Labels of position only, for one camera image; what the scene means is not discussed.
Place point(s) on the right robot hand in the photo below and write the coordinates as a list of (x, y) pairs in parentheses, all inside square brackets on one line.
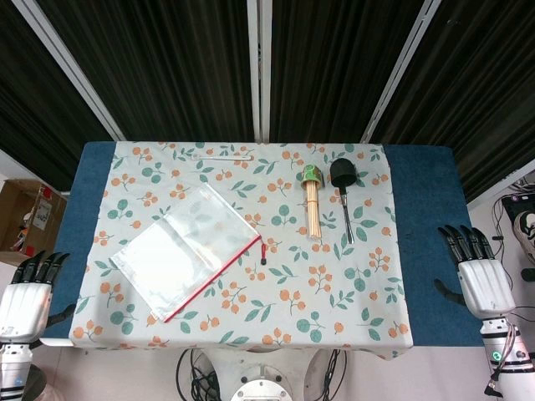
[(485, 288)]

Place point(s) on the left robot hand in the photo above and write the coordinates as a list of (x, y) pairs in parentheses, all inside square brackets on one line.
[(23, 305)]

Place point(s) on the clear zipper pouch red trim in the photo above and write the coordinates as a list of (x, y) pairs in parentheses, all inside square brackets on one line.
[(184, 250)]

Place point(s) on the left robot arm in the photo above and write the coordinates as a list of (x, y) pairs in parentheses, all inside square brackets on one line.
[(14, 372)]

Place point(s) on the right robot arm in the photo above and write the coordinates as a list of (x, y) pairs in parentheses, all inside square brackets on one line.
[(510, 359)]

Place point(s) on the floral print tablecloth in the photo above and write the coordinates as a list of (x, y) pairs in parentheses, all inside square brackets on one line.
[(271, 292)]

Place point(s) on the black and white sneaker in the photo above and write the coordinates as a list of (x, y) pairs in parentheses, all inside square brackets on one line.
[(526, 236)]

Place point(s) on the cardboard box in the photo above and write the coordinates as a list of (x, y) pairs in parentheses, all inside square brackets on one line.
[(29, 213)]

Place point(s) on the blue table cover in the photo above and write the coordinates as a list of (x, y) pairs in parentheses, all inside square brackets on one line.
[(426, 188)]

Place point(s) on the black cup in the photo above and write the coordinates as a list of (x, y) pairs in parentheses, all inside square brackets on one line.
[(342, 171)]

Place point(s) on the bamboo skewer bundle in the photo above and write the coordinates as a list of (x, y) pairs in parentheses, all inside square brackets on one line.
[(314, 213)]

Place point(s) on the black ribbed panel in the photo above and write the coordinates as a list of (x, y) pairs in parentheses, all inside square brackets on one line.
[(25, 104), (334, 67), (159, 67), (480, 83)]

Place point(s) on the green paper cup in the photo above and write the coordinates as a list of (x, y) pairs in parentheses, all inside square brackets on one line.
[(312, 173)]

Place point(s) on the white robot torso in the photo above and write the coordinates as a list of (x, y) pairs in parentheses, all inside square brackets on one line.
[(261, 376)]

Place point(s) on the white frame post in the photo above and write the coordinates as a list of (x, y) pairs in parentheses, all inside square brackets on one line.
[(259, 71), (75, 71), (401, 71)]

